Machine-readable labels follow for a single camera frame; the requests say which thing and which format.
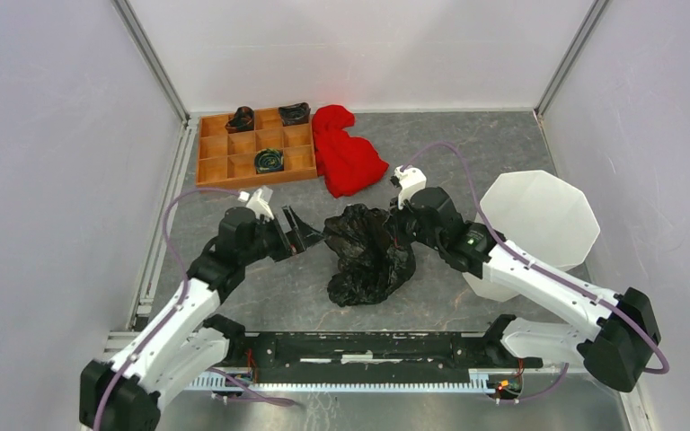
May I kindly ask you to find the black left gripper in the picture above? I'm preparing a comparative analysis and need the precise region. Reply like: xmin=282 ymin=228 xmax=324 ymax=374
xmin=241 ymin=206 xmax=328 ymax=266

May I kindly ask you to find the black plastic trash bag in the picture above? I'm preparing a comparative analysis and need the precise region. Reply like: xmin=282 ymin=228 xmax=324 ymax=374
xmin=323 ymin=204 xmax=417 ymax=307

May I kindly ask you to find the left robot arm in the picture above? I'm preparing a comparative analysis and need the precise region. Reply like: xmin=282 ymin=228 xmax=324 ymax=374
xmin=79 ymin=207 xmax=323 ymax=430

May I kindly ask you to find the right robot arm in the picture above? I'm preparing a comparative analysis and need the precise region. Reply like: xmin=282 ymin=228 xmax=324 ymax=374
xmin=390 ymin=187 xmax=661 ymax=392

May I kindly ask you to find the white plastic trash bin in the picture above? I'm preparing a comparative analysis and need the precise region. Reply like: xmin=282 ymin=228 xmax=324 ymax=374
xmin=481 ymin=170 xmax=600 ymax=271

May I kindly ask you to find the black green bag roll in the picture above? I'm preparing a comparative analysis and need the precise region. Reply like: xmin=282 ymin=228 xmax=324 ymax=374
xmin=253 ymin=148 xmax=284 ymax=174

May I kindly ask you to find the red cloth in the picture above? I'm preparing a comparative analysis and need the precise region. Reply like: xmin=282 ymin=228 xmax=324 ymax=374
xmin=312 ymin=105 xmax=389 ymax=198

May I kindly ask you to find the wooden compartment tray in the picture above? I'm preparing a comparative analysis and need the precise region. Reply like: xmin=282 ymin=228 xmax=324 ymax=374
xmin=195 ymin=107 xmax=317 ymax=189

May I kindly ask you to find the black bag roll right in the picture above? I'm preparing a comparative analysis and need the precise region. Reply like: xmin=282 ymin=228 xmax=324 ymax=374
xmin=278 ymin=102 xmax=311 ymax=127

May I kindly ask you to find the black bag roll left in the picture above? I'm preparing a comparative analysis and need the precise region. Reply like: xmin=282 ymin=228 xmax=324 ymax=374
xmin=225 ymin=106 xmax=255 ymax=134

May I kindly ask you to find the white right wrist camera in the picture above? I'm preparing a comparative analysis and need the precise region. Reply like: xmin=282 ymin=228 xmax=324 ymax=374
xmin=390 ymin=165 xmax=427 ymax=210

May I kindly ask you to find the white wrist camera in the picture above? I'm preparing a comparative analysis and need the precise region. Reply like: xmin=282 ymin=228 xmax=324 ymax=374
xmin=238 ymin=186 xmax=275 ymax=220
xmin=390 ymin=165 xmax=427 ymax=210

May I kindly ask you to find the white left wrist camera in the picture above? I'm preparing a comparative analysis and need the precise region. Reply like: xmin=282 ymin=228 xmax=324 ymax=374
xmin=238 ymin=186 xmax=275 ymax=220

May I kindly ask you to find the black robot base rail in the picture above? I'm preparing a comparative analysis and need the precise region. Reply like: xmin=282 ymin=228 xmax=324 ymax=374
xmin=208 ymin=314 xmax=544 ymax=383

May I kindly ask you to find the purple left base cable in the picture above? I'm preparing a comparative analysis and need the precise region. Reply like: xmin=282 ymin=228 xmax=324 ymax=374
xmin=208 ymin=366 xmax=300 ymax=408

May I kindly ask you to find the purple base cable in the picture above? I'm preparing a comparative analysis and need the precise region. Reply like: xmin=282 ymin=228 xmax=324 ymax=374
xmin=496 ymin=361 xmax=570 ymax=406
xmin=208 ymin=366 xmax=300 ymax=408

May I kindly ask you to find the white slotted cable duct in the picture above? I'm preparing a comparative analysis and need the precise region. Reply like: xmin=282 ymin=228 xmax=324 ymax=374
xmin=185 ymin=371 xmax=522 ymax=395

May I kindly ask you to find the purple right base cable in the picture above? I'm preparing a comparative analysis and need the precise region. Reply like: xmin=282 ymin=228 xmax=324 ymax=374
xmin=496 ymin=361 xmax=570 ymax=406

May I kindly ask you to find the left aluminium corner post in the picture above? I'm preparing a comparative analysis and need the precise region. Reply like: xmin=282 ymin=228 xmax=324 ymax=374
xmin=111 ymin=0 xmax=190 ymax=124

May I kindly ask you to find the aluminium corner post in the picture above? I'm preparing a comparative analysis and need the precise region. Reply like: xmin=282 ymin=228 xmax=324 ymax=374
xmin=534 ymin=0 xmax=611 ymax=120
xmin=111 ymin=0 xmax=190 ymax=124

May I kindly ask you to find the right aluminium corner post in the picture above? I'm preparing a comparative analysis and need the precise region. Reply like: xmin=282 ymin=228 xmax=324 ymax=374
xmin=534 ymin=0 xmax=611 ymax=120

